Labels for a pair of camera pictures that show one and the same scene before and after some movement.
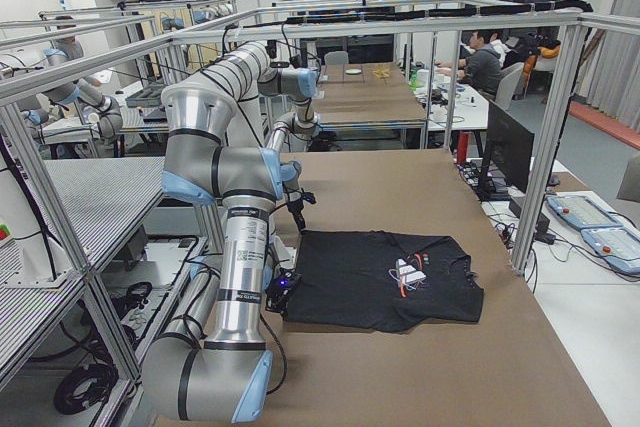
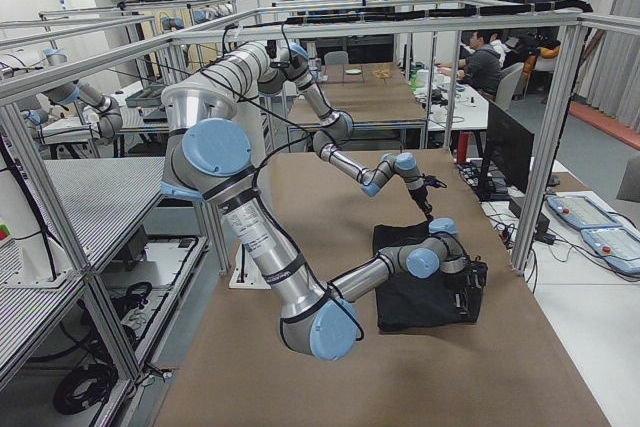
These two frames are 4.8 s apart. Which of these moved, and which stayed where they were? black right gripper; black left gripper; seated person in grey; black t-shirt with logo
Moved: black right gripper; black left gripper; black t-shirt with logo
Stayed: seated person in grey
